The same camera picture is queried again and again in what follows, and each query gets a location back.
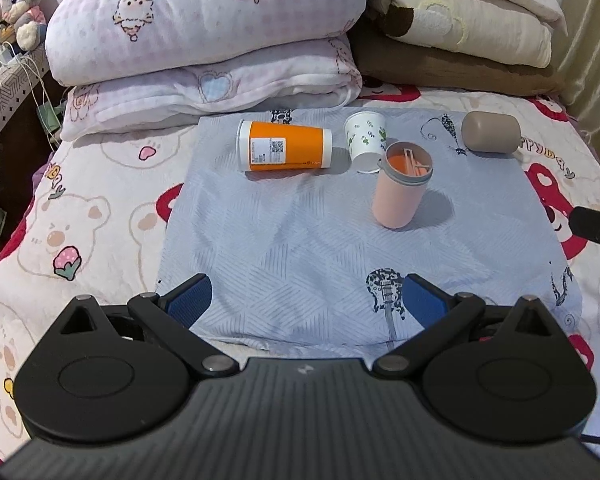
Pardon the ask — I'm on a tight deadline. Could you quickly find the pink cup grey rim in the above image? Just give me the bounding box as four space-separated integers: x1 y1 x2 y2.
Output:
372 141 434 230

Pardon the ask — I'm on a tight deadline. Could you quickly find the beige brown cup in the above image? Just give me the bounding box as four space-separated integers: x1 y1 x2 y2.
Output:
462 110 521 155

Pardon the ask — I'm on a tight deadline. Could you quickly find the white leaf-print paper cup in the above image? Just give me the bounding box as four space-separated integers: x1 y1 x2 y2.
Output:
344 112 387 174

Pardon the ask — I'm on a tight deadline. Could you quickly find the orange and white cup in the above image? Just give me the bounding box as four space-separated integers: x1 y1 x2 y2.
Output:
236 120 332 172

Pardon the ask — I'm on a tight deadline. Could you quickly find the bear print bed sheet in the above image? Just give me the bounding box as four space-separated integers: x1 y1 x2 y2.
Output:
0 88 600 460

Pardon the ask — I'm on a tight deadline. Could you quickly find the light blue patterned cloth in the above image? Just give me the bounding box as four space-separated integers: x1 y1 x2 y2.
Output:
157 108 583 360

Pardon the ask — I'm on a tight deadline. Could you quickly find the cream embroidered folded blanket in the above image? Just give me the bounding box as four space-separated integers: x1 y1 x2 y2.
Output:
367 0 567 68

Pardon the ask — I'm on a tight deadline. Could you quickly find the patterned cloth side table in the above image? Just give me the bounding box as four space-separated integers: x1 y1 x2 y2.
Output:
0 46 48 132

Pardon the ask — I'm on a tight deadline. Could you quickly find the folded pink white blanket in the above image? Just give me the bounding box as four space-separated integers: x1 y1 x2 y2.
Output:
60 36 362 142

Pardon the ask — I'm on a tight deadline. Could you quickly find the pink floral pillow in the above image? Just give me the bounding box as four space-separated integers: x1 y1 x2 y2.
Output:
45 0 366 87

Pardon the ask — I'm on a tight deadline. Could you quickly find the grey bunny plush toy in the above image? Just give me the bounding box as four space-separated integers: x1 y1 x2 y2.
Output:
2 0 47 52

